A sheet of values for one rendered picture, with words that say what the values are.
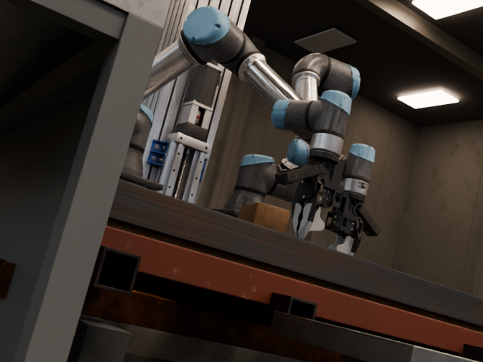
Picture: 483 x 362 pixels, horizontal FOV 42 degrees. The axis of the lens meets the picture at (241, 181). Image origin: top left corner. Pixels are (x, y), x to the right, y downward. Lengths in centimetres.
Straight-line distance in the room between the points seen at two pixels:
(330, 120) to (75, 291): 95
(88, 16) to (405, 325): 76
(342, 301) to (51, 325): 54
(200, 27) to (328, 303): 96
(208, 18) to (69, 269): 122
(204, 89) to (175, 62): 45
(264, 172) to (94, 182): 162
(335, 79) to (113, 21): 156
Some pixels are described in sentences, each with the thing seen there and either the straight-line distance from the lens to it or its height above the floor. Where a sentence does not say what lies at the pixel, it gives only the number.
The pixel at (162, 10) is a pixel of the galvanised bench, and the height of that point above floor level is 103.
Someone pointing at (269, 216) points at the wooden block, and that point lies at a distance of 106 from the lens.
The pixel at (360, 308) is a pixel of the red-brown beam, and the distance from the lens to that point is 108.
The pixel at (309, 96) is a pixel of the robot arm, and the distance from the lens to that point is 205.
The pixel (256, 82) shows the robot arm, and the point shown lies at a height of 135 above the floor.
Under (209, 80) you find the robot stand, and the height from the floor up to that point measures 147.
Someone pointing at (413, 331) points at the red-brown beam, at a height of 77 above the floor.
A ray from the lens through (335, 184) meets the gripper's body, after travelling 147.
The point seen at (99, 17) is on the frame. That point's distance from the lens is 68.
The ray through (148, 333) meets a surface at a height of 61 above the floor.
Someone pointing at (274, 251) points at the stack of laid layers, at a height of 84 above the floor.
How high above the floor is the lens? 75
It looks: 10 degrees up
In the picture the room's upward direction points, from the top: 14 degrees clockwise
